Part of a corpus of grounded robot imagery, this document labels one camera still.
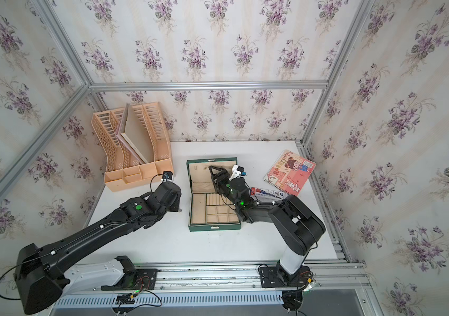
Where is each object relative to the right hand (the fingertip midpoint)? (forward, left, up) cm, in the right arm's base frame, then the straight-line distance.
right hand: (210, 172), depth 83 cm
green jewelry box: (-11, +2, -14) cm, 18 cm away
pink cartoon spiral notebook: (+14, -41, -18) cm, 47 cm away
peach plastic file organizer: (+7, +44, -9) cm, 45 cm away
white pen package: (0, -23, -16) cm, 28 cm away
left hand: (-11, +13, -3) cm, 17 cm away
